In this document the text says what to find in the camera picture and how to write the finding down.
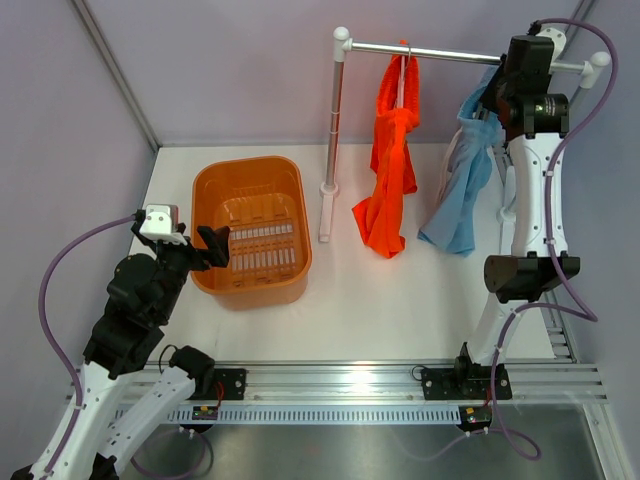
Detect pink hanger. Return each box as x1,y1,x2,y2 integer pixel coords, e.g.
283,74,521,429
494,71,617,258
395,40,412,108

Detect orange plastic basket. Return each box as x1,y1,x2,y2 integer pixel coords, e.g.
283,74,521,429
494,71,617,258
191,156,312,311

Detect white metal clothes rack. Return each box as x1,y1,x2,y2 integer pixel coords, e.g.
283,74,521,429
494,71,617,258
318,26,612,243

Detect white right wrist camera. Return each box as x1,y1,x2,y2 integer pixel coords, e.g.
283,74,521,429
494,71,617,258
528,22,567,63

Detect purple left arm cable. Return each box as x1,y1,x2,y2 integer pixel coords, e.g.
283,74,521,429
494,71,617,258
29,212,146,474

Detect light blue shorts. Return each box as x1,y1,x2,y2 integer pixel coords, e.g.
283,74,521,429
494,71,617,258
417,67,501,257

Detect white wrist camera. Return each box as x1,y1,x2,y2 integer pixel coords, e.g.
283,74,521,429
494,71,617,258
528,22,567,63
139,204,187,245

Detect orange shorts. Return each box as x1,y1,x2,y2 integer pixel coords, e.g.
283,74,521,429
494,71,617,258
352,55,420,259

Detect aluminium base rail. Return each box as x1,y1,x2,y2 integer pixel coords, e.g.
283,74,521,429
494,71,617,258
64,360,611,407

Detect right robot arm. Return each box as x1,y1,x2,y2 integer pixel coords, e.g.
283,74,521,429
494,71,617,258
446,28,580,400

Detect white slotted cable duct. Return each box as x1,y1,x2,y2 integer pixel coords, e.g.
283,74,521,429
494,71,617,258
160,404,461,425

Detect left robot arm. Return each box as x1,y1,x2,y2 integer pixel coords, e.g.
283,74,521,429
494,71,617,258
12,211,230,479

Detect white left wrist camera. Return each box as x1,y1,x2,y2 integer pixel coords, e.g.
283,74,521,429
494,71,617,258
139,204,187,245

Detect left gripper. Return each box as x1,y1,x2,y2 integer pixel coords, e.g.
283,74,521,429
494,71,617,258
134,223,229,321

